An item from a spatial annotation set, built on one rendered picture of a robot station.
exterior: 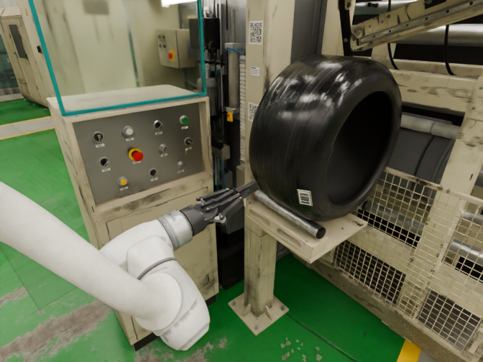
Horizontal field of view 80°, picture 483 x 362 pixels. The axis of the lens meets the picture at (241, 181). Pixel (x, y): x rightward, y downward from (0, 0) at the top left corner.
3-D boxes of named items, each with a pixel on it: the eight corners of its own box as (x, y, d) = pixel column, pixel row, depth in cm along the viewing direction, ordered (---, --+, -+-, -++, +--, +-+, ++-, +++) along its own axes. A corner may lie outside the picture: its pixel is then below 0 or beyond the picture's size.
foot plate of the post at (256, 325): (227, 304, 180) (227, 299, 178) (259, 283, 195) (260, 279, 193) (255, 336, 161) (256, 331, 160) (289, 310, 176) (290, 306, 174)
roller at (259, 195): (251, 192, 121) (259, 186, 123) (252, 200, 124) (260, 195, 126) (318, 233, 97) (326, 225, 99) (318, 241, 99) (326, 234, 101)
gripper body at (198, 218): (190, 220, 68) (222, 202, 72) (174, 205, 74) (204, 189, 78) (196, 243, 72) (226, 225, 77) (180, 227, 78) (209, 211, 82)
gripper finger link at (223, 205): (204, 207, 74) (206, 210, 73) (238, 189, 80) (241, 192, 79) (206, 219, 77) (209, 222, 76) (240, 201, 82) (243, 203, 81)
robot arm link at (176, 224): (152, 212, 71) (173, 201, 74) (162, 239, 76) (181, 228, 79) (168, 230, 65) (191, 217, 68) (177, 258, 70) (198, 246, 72)
